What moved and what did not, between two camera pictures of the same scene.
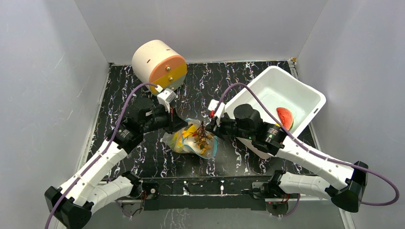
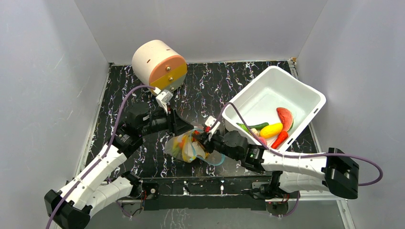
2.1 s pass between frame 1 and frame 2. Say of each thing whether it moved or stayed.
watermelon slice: stayed
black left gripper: stayed
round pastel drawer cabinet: stayed
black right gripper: moved
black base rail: stayed
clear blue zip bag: moved
